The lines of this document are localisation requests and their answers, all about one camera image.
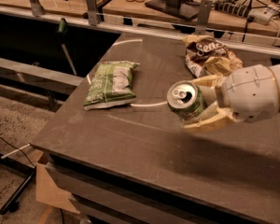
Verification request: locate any grey metal bracket right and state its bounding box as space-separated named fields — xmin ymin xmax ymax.
xmin=195 ymin=0 xmax=213 ymax=35

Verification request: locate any grey metal bracket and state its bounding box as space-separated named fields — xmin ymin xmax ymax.
xmin=86 ymin=0 xmax=100 ymax=26
xmin=195 ymin=0 xmax=213 ymax=35
xmin=29 ymin=0 xmax=45 ymax=17

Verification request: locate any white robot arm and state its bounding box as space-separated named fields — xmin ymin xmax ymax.
xmin=182 ymin=64 xmax=280 ymax=133

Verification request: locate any green soda can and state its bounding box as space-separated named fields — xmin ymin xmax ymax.
xmin=167 ymin=80 xmax=205 ymax=120

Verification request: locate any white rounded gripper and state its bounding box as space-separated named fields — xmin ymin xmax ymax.
xmin=182 ymin=64 xmax=280 ymax=133

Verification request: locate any cardboard panel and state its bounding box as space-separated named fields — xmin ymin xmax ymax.
xmin=36 ymin=163 xmax=79 ymax=214

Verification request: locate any brown yellow chip bag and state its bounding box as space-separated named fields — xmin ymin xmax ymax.
xmin=182 ymin=35 xmax=244 ymax=77

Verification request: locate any white power adapter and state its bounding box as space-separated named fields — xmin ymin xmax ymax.
xmin=248 ymin=7 xmax=278 ymax=25

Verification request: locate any grey metal rail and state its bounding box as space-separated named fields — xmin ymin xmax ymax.
xmin=0 ymin=58 xmax=83 ymax=95

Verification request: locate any grey metal bracket middle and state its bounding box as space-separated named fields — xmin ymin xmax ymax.
xmin=86 ymin=0 xmax=100 ymax=26

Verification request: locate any black monitor stand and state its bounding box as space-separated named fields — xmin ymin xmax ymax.
xmin=145 ymin=0 xmax=200 ymax=21

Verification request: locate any green chip bag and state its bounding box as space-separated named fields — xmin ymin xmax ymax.
xmin=83 ymin=61 xmax=139 ymax=110

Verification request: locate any grey metal bracket left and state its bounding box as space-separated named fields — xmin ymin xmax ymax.
xmin=29 ymin=0 xmax=45 ymax=17

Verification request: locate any green handled tool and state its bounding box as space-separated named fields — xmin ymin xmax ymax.
xmin=57 ymin=17 xmax=78 ymax=77

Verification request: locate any black chair base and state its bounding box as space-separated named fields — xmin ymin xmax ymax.
xmin=0 ymin=118 xmax=37 ymax=217

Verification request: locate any black power strip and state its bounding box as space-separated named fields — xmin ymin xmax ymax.
xmin=215 ymin=0 xmax=251 ymax=19

